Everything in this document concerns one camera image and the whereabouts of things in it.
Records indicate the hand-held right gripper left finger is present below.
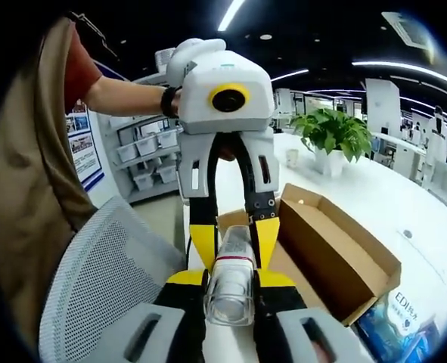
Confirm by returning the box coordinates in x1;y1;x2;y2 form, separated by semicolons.
122;268;210;363

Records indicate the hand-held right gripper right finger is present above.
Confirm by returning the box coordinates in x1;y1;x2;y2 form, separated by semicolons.
253;268;361;363

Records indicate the clear plastic bottle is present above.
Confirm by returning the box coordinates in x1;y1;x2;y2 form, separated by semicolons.
203;225;256;327

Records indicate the brown cardboard shoe box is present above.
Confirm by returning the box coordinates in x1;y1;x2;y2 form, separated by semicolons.
217;183;402;327

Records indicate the blue soft wet wipes pack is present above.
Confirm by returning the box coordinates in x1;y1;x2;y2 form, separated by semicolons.
355;289;442;363

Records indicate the black wristband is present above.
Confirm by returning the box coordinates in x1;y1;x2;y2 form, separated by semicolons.
160;86;182;117

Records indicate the metal shelf rack with bins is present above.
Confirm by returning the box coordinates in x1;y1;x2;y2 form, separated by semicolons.
105;48;182;203

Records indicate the green potted plant white pot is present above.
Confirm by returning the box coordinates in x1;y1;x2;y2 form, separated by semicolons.
289;107;374;178

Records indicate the ceiling light strip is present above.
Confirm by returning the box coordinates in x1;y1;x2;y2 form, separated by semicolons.
351;60;447;86
217;0;247;32

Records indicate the grey mesh office chair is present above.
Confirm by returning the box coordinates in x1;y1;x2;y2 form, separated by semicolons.
37;194;188;363

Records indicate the person's red shirt sleeve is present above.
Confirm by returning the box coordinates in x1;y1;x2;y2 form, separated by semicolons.
64;32;104;110

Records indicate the white table socket panel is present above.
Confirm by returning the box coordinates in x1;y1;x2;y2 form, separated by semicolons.
396;226;447;284

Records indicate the person's brown vest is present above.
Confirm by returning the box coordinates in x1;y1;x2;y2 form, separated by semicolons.
0;17;100;341

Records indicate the ceiling air conditioner vent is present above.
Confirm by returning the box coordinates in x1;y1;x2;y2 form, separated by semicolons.
380;11;436;50

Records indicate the black cable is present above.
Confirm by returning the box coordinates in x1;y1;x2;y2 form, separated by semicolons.
185;226;193;270

